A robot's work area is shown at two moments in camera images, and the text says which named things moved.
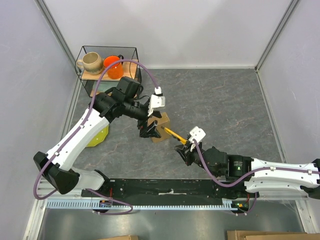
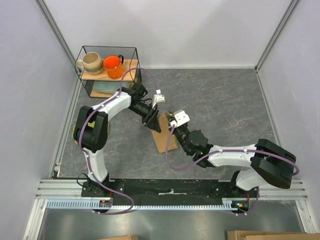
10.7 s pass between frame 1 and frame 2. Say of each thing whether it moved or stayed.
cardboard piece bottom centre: stayed
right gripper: moved
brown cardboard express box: moved
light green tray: stayed
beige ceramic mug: stayed
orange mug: stayed
